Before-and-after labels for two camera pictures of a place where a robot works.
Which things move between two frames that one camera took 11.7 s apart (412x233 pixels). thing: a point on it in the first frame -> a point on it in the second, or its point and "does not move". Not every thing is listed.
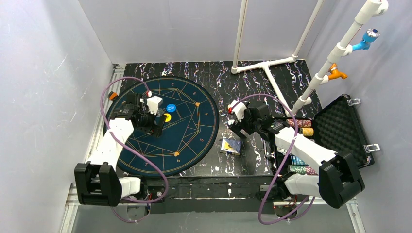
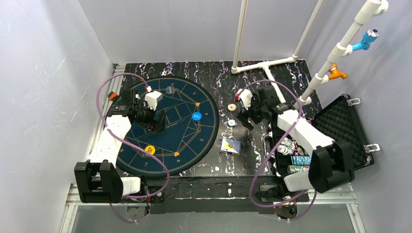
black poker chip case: x=336 y=126 does not move
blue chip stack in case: x=295 y=160 does not move
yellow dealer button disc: x=168 y=117 -> x=150 y=149
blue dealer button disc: x=171 y=108 -> x=197 y=116
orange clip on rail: x=113 y=95 does not move
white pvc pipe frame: x=375 y=8 does not move
